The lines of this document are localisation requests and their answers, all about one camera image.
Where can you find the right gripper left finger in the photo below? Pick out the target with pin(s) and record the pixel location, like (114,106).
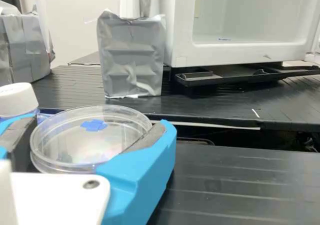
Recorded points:
(17,132)

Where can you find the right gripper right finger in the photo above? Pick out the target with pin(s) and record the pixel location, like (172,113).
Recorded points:
(140,170)

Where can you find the white incubator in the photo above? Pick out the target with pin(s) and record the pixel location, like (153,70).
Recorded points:
(185,35)

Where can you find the white pipette stand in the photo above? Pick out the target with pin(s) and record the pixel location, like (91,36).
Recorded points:
(130,60)

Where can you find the petri dish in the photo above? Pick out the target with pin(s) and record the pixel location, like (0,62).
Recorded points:
(82,145)

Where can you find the small bottle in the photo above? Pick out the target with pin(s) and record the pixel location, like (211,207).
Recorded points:
(16,97)

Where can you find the black tray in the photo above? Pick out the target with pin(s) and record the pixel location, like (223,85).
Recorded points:
(225,77)

